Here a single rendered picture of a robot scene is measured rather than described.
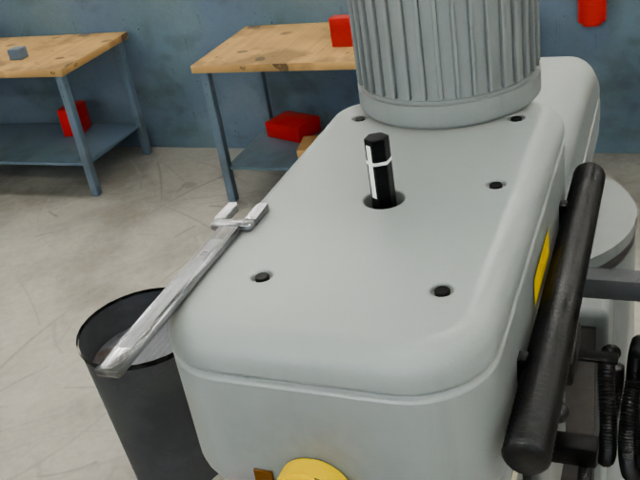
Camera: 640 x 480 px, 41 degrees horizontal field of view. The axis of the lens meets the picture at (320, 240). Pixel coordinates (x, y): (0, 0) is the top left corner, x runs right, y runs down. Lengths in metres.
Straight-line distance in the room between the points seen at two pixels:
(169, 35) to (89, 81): 0.82
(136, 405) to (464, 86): 2.28
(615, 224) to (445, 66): 0.58
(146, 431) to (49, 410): 0.91
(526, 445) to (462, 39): 0.41
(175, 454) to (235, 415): 2.50
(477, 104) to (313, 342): 0.37
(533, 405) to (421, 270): 0.13
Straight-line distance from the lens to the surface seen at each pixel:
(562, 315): 0.74
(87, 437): 3.68
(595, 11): 4.89
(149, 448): 3.14
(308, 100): 5.63
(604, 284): 1.10
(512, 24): 0.88
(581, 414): 1.34
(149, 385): 2.92
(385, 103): 0.90
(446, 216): 0.71
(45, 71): 5.53
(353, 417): 0.60
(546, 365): 0.68
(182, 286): 0.67
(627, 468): 1.14
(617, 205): 1.42
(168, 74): 6.04
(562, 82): 1.36
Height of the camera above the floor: 2.23
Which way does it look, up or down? 29 degrees down
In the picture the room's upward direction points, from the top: 10 degrees counter-clockwise
